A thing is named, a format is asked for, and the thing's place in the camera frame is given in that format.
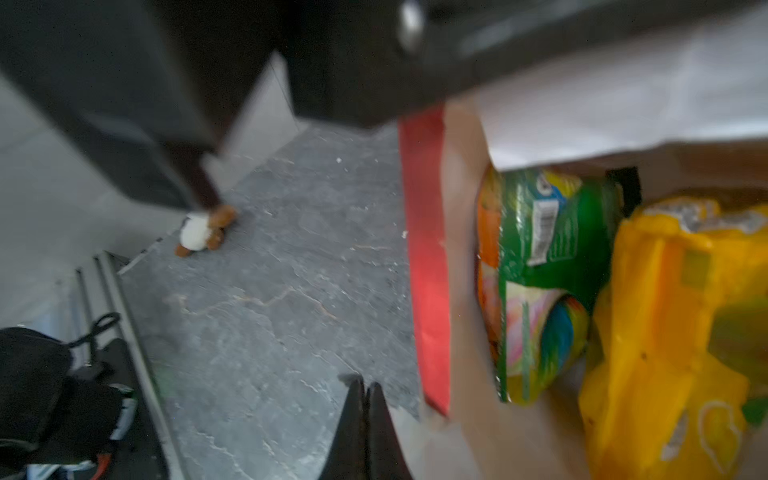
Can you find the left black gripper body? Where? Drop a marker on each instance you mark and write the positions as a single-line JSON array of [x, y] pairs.
[[145, 89]]

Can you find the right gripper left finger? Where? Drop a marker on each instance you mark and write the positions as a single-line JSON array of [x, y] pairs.
[[347, 455]]

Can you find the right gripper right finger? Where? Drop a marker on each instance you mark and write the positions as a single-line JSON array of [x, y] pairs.
[[384, 457]]

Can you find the Fox's spring tea bag green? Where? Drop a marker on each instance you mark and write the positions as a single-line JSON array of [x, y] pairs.
[[544, 245]]

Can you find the small yellow snack packet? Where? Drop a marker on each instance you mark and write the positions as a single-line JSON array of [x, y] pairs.
[[676, 371]]

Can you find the red white paper gift bag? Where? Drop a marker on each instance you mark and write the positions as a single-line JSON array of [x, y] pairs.
[[682, 112]]

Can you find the brown white plush dog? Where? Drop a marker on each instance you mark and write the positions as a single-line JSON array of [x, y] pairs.
[[204, 230]]

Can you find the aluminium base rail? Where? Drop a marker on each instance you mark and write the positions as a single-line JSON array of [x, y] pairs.
[[148, 451]]

